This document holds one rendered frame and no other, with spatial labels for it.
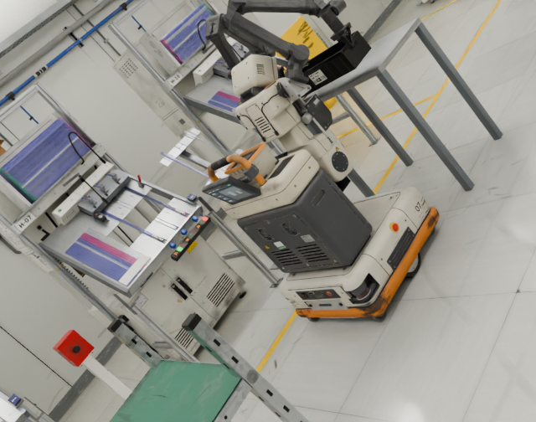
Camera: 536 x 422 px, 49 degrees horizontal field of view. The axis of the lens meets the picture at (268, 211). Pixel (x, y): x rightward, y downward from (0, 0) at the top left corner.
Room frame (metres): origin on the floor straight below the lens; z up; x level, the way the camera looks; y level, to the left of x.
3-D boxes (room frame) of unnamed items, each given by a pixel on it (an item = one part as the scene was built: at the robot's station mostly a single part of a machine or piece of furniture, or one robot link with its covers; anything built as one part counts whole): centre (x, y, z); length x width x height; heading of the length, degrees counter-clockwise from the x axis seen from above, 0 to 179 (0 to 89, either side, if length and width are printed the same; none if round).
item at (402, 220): (2.75, -0.18, 0.16); 0.67 x 0.64 x 0.25; 120
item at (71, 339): (3.12, 1.28, 0.39); 0.24 x 0.24 x 0.78; 31
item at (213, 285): (3.89, 0.90, 0.31); 0.70 x 0.65 x 0.62; 121
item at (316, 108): (2.89, -0.43, 0.84); 0.28 x 0.16 x 0.22; 30
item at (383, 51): (3.13, -0.86, 0.40); 0.70 x 0.45 x 0.80; 30
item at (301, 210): (2.70, -0.10, 0.59); 0.55 x 0.34 x 0.83; 30
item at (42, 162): (3.82, 0.79, 1.52); 0.51 x 0.13 x 0.27; 121
